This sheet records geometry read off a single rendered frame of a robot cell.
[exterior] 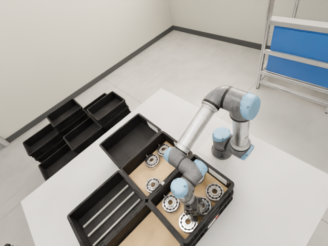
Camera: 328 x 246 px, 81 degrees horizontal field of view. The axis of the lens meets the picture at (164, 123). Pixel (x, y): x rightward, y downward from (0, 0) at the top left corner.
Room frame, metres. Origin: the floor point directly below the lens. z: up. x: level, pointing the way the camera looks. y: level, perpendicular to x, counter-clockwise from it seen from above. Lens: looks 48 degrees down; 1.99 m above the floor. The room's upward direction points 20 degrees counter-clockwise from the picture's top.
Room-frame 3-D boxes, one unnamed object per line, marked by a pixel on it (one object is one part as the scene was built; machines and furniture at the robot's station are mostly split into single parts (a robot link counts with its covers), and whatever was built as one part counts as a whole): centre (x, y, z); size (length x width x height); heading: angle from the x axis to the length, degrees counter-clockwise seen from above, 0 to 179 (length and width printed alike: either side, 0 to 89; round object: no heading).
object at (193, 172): (0.42, -0.05, 1.15); 0.11 x 0.11 x 0.08; 30
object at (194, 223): (0.30, 0.06, 0.86); 0.10 x 0.10 x 0.01
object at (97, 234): (0.50, 0.49, 0.87); 0.40 x 0.30 x 0.11; 118
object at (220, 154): (0.71, -0.33, 0.75); 0.15 x 0.15 x 0.10
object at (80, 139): (1.68, 0.93, 0.31); 0.40 x 0.30 x 0.34; 118
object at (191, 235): (0.42, -0.01, 0.92); 0.40 x 0.30 x 0.02; 118
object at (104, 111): (1.87, 0.58, 0.37); 0.40 x 0.30 x 0.45; 118
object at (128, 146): (0.95, 0.27, 0.87); 0.40 x 0.30 x 0.11; 118
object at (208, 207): (0.35, -0.04, 0.86); 0.10 x 0.10 x 0.01
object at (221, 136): (0.71, -0.33, 0.87); 0.13 x 0.12 x 0.14; 30
